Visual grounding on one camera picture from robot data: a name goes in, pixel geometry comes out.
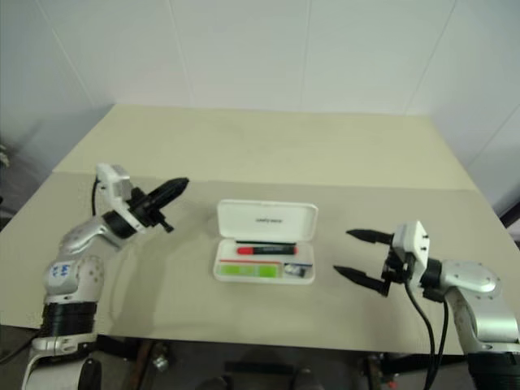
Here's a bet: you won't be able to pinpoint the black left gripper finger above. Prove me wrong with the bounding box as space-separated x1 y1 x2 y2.
145 176 191 202
152 185 189 210

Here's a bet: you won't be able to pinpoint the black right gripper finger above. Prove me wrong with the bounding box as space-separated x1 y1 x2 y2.
345 228 395 246
333 265 392 299

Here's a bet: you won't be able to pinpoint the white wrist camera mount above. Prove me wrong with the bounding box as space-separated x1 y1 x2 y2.
391 220 432 280
95 162 148 236

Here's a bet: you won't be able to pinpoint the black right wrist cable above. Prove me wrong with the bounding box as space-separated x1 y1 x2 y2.
405 279 436 390

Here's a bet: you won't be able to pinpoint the black marker with red cap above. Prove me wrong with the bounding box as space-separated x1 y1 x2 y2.
236 245 298 257

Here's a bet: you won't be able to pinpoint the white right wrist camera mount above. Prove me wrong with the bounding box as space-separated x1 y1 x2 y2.
391 220 432 280

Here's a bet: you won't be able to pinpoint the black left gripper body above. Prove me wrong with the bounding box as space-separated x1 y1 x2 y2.
128 188 176 235

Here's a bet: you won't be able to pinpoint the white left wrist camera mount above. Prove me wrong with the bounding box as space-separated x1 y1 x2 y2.
95 162 148 236

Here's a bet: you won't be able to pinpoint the white pen case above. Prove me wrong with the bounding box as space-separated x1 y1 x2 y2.
212 198 319 285

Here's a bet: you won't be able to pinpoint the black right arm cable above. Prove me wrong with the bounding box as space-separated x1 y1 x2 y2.
436 299 450 390

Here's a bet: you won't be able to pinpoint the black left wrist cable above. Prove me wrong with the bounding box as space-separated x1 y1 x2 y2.
90 177 103 217

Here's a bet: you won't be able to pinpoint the thin black pen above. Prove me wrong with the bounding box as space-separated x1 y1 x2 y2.
234 239 296 246

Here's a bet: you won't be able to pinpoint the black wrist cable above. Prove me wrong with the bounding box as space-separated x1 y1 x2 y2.
90 177 103 217
405 279 436 390

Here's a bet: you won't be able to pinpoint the dark object by table edge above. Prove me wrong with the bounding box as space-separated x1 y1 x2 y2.
501 201 520 247

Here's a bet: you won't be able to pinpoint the small black and white eraser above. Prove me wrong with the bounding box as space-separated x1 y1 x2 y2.
284 263 312 279

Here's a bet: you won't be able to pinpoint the green highlighter marker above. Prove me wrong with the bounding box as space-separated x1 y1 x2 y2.
218 263 283 280

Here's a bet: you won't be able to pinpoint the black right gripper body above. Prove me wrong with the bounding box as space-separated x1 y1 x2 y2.
380 243 415 284

